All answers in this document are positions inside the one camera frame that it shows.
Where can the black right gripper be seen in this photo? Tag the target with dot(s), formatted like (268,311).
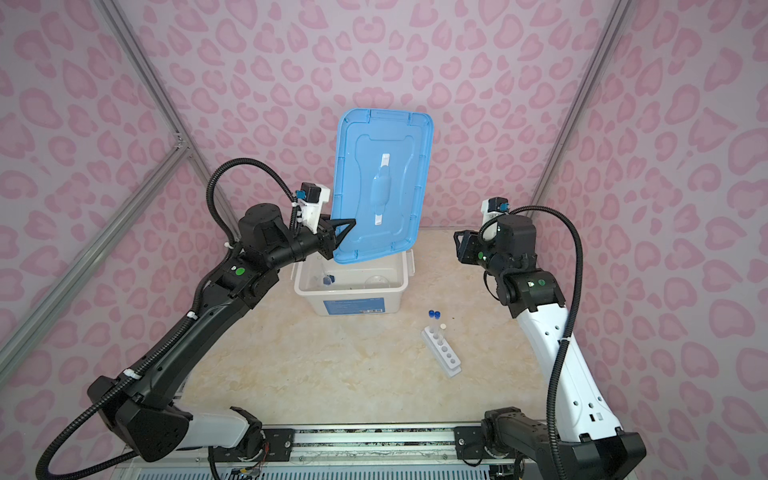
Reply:
(468,246)

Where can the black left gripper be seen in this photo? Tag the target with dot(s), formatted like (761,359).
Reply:
(327,238)

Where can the blue plastic bin lid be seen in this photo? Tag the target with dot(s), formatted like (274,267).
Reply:
(380,178)

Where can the clear glass petri dish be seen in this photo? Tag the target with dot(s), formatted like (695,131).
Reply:
(377,282)

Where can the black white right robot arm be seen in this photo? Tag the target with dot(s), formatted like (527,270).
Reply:
(580,437)

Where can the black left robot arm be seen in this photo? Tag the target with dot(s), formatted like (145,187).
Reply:
(145,415)

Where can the white plastic storage bin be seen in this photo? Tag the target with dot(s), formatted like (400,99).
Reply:
(348,296)

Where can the white test tube rack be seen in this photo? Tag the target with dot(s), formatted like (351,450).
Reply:
(441,350)

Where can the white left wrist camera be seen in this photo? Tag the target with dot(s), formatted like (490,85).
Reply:
(310,199)

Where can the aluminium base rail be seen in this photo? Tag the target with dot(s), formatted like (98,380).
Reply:
(372,447)

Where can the diagonal aluminium frame bar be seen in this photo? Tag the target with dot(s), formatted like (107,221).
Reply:
(47,311)

